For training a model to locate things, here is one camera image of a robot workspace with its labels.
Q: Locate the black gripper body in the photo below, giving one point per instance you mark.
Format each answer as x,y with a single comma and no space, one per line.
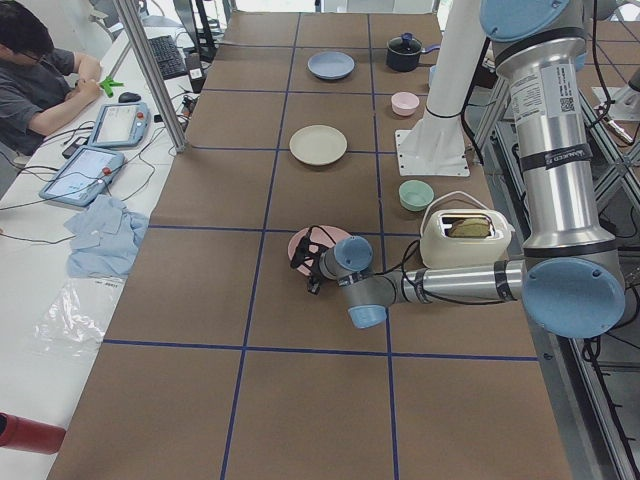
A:
313,258

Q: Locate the pink plate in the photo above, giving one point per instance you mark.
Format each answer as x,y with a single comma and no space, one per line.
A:
324,235

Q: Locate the blue plate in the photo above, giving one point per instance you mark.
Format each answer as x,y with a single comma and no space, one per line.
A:
331,65

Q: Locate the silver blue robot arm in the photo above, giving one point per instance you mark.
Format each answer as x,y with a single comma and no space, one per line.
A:
569,279

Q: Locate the beige plate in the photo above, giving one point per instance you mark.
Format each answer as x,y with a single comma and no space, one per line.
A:
318,145

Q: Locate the green bowl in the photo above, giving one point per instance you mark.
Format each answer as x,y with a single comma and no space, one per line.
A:
415,195

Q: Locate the cream toaster with bread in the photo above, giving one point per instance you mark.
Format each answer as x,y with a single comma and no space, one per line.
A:
457,230

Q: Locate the pink bowl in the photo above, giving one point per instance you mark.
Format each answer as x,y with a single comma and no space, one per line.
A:
404,103

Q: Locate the light blue cloth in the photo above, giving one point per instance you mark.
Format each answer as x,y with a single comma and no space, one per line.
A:
107,237

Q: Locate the dark blue pot with lid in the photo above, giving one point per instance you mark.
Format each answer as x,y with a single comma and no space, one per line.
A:
404,52

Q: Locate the light blue cup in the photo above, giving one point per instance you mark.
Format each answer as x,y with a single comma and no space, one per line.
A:
432,75

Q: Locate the upper teach pendant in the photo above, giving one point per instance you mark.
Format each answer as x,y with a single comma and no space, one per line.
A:
120,125

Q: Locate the teach pendant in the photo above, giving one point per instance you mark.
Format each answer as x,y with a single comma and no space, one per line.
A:
84,176
120,125

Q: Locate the black keyboard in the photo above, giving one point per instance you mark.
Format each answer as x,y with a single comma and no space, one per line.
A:
167,57

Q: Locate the lower teach pendant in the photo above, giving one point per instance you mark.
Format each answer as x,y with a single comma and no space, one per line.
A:
84,176

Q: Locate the black computer mouse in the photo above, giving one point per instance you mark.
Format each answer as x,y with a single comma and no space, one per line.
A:
129,97

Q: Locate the clear plastic bag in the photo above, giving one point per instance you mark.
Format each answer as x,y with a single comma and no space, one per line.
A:
77,319

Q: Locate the green plastic clamp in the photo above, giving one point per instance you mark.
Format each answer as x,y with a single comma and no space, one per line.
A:
108,84

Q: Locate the seated person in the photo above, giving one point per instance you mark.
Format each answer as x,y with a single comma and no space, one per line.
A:
43,88

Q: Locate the red bottle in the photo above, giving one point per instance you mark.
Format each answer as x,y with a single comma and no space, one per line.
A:
23,434

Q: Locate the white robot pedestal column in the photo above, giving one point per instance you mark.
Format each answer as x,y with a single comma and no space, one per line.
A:
435,146

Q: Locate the aluminium frame post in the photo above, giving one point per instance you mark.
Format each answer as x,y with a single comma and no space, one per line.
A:
128,12

